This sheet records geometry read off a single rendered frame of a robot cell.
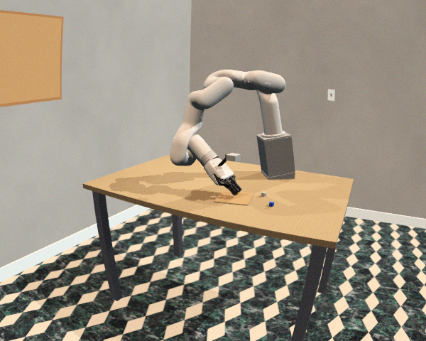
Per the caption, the tan square mat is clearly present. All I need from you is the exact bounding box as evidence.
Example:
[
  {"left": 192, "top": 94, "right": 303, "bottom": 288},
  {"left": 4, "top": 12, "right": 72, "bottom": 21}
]
[{"left": 214, "top": 190, "right": 253, "bottom": 205}]

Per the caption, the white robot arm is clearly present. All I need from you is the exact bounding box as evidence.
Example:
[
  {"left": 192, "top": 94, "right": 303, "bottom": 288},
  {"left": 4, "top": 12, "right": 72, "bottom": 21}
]
[{"left": 170, "top": 70, "right": 285, "bottom": 166}]

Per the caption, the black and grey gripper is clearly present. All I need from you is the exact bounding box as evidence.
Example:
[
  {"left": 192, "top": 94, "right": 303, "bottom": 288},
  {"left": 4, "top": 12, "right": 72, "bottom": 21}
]
[{"left": 204, "top": 156, "right": 242, "bottom": 195}]

